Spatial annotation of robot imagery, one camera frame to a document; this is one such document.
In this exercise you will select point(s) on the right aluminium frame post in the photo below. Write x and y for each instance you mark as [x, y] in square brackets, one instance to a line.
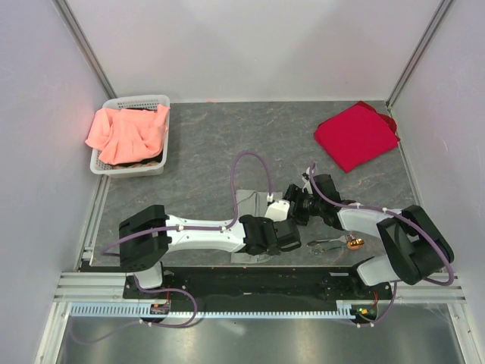
[424, 42]

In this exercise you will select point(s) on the white plastic basket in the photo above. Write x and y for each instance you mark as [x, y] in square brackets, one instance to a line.
[147, 167]

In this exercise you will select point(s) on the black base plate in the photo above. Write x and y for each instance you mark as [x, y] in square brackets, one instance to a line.
[327, 283]

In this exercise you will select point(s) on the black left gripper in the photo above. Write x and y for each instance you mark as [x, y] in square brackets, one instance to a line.
[265, 221]

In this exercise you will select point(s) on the salmon pink cloth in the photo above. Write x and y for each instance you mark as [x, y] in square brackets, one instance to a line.
[127, 135]

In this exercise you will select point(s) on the left aluminium frame post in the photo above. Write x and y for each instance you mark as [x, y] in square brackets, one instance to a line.
[80, 38]

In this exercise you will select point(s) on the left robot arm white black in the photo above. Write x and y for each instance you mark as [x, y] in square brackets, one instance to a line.
[150, 234]

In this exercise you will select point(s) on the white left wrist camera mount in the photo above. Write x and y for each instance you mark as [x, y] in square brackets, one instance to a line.
[277, 209]

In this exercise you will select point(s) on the aluminium frame post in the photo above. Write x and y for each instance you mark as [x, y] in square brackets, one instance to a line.
[80, 38]
[424, 42]

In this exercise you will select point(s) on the red folded napkin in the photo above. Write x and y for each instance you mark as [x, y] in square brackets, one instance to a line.
[357, 135]

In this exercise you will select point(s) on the grey cloth napkin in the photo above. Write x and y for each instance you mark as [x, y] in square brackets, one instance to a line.
[253, 203]

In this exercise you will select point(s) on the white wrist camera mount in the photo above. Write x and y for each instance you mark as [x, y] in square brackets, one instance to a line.
[306, 183]
[277, 209]

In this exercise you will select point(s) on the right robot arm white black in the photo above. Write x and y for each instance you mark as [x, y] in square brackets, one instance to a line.
[415, 250]

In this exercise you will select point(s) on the silver spoon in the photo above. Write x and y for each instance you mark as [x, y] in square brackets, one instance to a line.
[318, 249]

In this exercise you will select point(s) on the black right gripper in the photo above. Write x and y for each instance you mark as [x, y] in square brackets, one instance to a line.
[295, 194]

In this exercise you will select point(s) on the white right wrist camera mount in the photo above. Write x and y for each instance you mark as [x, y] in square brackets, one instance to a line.
[306, 183]

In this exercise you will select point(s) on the white slotted cable duct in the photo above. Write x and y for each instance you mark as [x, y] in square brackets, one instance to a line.
[147, 310]

